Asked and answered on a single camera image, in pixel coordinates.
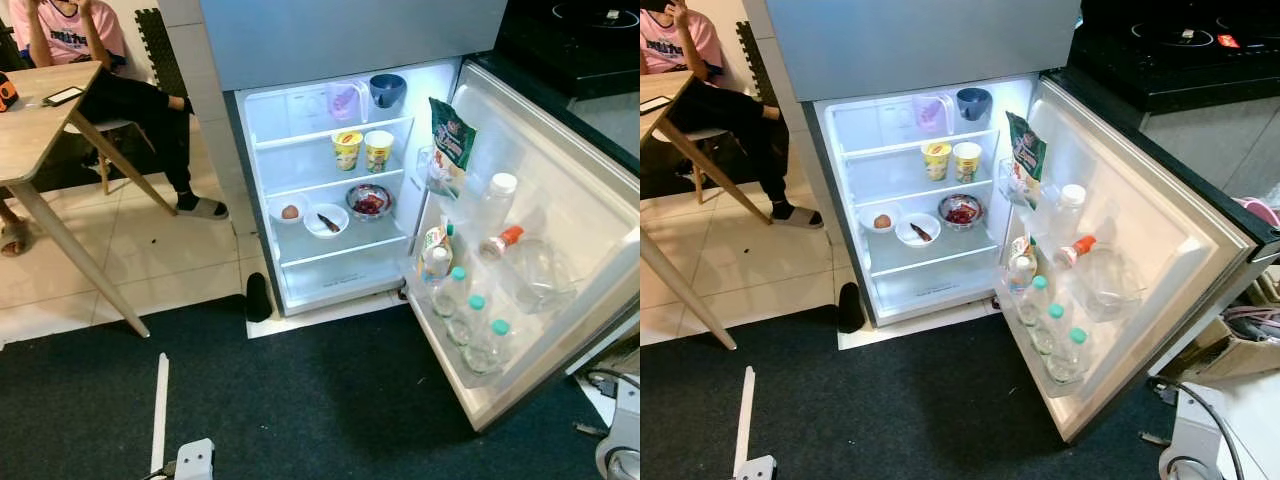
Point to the large cardboard box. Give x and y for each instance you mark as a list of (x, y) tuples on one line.
[(1240, 360)]

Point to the thin white stick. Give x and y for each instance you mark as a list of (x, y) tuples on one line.
[(744, 420), (160, 410)]

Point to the white chair wooden legs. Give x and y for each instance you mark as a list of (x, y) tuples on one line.
[(708, 133), (103, 127)]

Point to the person in pink shirt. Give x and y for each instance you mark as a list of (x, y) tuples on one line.
[(140, 110), (740, 110)]

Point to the brown egg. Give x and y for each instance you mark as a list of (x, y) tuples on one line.
[(290, 212), (882, 222)]

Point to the pink plastic basin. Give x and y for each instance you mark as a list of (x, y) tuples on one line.
[(1260, 212)]

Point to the brown fried food piece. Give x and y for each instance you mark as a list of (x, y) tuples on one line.
[(329, 222), (921, 232)]

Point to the yellow cup noodles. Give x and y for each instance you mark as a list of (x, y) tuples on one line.
[(936, 162), (347, 152), (968, 163), (379, 152)]

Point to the black stone countertop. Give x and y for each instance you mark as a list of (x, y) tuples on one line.
[(560, 50), (1170, 70)]

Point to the black smartphone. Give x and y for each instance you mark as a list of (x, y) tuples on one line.
[(63, 96)]

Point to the wooden table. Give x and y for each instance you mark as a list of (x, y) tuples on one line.
[(40, 130), (660, 110)]

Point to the dark blue cup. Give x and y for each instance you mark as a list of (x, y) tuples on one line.
[(387, 90), (974, 103)]

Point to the teal capped water bottle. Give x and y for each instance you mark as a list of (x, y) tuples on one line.
[(488, 350), (450, 295), (1067, 358), (1048, 332), (468, 322), (1033, 303)]

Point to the black foam puzzle tile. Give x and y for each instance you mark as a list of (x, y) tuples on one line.
[(758, 60), (160, 50)]

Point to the small yellow labelled bottle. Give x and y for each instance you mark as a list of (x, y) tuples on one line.
[(1020, 265), (436, 255)]

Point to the silver steel fridge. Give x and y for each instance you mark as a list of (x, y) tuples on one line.
[(890, 160), (300, 150)]

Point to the orange black object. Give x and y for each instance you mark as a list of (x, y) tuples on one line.
[(6, 92)]

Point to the black floor mat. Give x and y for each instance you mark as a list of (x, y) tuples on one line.
[(900, 410), (300, 400)]

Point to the grey steel freezer door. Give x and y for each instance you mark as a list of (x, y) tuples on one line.
[(350, 40), (920, 45)]

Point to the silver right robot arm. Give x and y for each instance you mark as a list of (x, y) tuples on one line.
[(1185, 470), (620, 468)]

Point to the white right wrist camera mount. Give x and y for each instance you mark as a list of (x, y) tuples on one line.
[(1195, 430), (625, 420)]

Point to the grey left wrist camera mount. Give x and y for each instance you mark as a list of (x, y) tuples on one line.
[(195, 460), (758, 468)]

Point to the bowl of red food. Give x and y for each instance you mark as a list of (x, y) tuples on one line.
[(369, 202), (961, 212)]

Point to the black slipper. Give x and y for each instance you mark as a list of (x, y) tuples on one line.
[(258, 298), (850, 308)]

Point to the white round bowl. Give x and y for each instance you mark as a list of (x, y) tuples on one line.
[(867, 220), (903, 235), (276, 208), (312, 225)]

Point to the black induction cooktop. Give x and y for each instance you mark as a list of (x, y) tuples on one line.
[(1200, 35), (595, 15)]

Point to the white capped clear bottle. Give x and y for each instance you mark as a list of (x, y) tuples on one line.
[(495, 205), (1064, 215)]

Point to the green snack bag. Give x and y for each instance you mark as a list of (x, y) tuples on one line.
[(1026, 155), (452, 140)]

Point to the orange capped clear bottle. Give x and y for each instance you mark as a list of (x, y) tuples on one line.
[(1100, 280), (530, 270)]

